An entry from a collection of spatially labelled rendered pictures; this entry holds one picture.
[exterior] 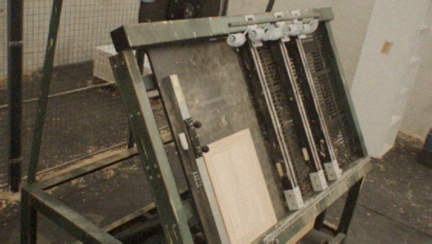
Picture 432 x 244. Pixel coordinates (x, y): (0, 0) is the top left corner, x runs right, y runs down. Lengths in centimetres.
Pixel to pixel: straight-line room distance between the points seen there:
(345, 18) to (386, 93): 194
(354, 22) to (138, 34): 583
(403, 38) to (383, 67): 42
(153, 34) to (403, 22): 423
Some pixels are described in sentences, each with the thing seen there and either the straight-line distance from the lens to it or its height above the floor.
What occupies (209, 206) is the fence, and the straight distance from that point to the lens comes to 241.
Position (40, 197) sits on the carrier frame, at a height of 79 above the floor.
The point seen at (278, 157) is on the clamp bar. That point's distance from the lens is 295.
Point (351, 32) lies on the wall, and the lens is 780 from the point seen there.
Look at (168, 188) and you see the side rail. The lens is 220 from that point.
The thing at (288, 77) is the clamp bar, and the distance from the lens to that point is 320.
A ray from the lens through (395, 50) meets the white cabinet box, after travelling 616.
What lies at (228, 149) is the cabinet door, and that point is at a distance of 261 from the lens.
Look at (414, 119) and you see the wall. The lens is 772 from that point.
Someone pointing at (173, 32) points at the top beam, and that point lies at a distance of 239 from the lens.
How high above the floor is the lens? 241
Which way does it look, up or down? 22 degrees down
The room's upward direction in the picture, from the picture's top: 10 degrees clockwise
